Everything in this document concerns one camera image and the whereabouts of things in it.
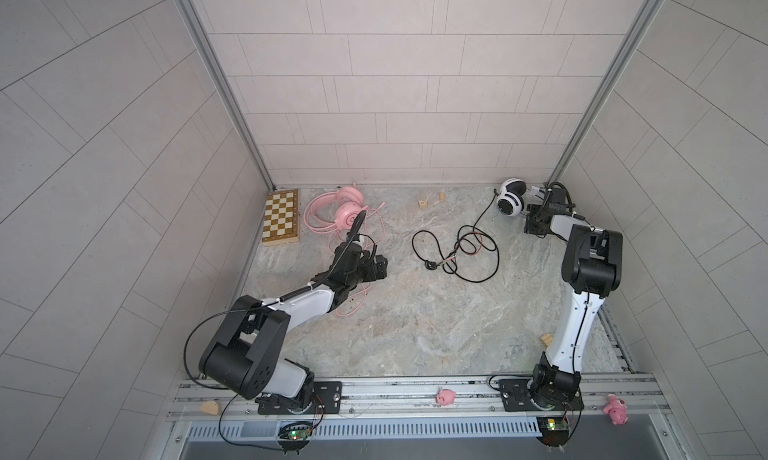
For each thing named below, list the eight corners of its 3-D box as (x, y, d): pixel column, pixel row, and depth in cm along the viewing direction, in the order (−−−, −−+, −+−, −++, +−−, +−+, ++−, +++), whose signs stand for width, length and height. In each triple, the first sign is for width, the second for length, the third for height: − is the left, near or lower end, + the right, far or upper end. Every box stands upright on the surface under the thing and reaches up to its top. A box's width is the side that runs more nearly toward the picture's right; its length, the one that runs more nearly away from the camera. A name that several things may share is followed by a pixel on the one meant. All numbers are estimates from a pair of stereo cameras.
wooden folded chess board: (265, 248, 100) (261, 242, 97) (268, 198, 114) (265, 193, 112) (299, 241, 102) (297, 236, 99) (298, 194, 116) (296, 188, 113)
